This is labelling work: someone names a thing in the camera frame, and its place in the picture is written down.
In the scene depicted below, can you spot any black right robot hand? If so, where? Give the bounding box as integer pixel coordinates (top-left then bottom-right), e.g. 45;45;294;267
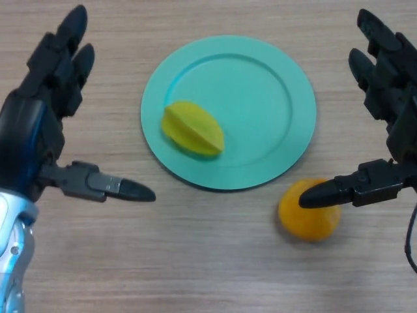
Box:
298;8;417;209

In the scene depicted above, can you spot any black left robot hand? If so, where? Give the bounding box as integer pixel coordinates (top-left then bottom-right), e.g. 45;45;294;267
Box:
0;5;156;203

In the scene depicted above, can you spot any yellow starfruit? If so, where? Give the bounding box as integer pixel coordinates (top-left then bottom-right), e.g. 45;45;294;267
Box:
161;100;225;159

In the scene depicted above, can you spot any green round plate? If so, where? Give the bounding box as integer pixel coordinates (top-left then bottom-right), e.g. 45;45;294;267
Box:
140;35;317;192

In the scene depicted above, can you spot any orange pear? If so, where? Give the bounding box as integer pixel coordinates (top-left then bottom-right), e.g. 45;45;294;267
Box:
278;177;343;243

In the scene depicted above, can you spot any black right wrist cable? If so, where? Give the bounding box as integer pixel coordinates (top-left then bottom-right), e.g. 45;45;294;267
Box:
403;201;417;273

